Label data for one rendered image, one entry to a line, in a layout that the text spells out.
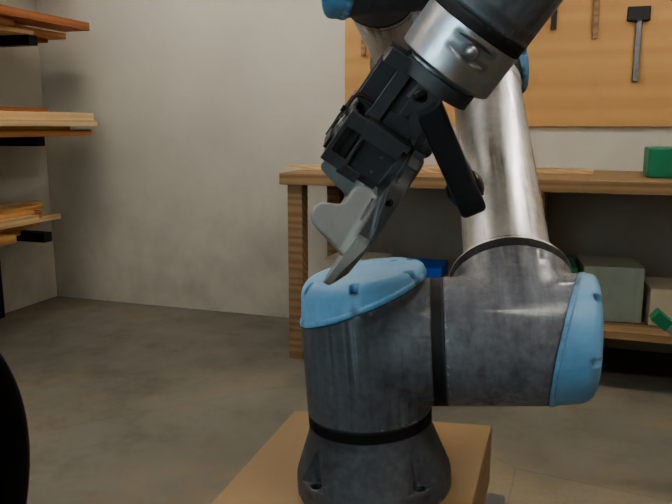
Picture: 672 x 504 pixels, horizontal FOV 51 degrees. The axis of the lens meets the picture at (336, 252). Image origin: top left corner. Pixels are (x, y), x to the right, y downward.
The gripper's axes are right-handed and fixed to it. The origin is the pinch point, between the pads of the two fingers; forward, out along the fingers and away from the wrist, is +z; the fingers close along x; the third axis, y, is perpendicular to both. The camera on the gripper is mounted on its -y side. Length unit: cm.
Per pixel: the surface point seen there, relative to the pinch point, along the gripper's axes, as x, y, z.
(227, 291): -278, -30, 185
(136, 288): -292, 15, 224
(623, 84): -257, -121, -26
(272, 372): -181, -53, 149
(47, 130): -270, 93, 150
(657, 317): -111, -113, 16
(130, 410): -140, -7, 165
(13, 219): -234, 81, 182
